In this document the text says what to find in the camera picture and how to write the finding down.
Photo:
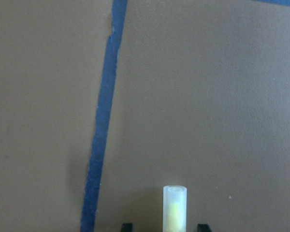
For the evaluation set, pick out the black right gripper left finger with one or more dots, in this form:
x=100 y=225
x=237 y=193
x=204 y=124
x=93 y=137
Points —
x=127 y=227

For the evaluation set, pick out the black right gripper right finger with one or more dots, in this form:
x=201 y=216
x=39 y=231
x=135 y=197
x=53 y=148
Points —
x=203 y=228

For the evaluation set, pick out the yellow highlighter pen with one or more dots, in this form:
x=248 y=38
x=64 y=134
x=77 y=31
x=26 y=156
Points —
x=174 y=208

